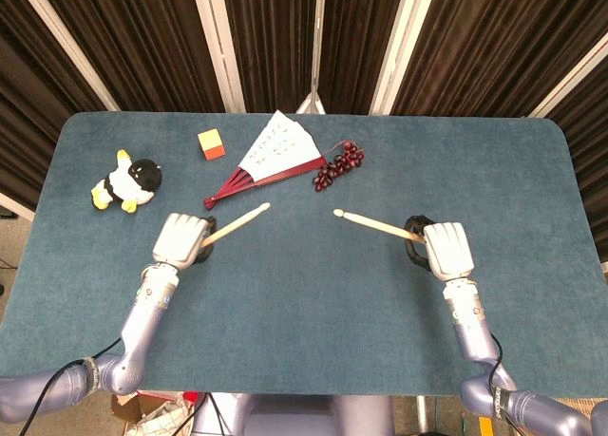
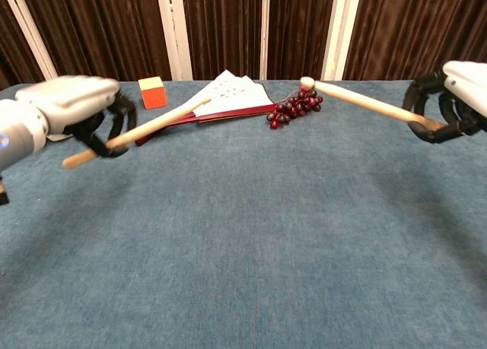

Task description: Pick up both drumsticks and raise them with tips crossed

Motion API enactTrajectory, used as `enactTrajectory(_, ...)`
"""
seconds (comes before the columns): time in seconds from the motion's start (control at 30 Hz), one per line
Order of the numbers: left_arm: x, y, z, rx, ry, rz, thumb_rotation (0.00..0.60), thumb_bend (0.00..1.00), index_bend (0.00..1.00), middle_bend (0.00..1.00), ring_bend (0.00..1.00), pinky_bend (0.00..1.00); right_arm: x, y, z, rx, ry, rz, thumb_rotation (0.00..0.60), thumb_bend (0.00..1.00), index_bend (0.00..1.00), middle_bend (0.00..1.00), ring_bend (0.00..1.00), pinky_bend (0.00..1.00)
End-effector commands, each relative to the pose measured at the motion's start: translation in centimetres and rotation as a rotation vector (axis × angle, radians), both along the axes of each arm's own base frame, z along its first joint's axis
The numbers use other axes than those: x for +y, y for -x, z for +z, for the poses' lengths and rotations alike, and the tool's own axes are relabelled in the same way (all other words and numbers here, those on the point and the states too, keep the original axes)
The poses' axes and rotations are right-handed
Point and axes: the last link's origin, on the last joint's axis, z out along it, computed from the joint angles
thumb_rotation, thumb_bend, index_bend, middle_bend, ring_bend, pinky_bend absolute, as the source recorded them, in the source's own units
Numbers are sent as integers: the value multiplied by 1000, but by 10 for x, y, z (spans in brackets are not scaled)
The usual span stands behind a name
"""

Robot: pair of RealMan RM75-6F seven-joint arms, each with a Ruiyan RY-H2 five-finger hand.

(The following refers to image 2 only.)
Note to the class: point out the blue felt table cover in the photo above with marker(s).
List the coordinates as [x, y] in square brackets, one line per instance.
[243, 231]

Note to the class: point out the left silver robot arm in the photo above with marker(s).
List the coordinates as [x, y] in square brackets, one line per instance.
[19, 132]

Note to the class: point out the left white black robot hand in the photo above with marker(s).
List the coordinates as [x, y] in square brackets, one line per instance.
[68, 98]

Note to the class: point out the white metal frame post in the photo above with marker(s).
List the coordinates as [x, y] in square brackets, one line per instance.
[340, 29]
[173, 29]
[265, 29]
[26, 26]

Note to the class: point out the dark red grape bunch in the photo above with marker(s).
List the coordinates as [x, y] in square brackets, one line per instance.
[295, 107]

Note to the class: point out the dark brown curtain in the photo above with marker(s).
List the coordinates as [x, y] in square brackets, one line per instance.
[224, 26]

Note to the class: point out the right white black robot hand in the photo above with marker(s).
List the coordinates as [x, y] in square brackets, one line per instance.
[468, 83]

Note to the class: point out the yellow orange cube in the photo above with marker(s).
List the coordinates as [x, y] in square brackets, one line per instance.
[154, 96]

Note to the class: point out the red white folding fan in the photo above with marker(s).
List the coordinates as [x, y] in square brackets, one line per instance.
[236, 96]

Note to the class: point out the light wooden drumstick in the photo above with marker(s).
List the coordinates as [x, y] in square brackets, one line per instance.
[152, 124]
[361, 100]

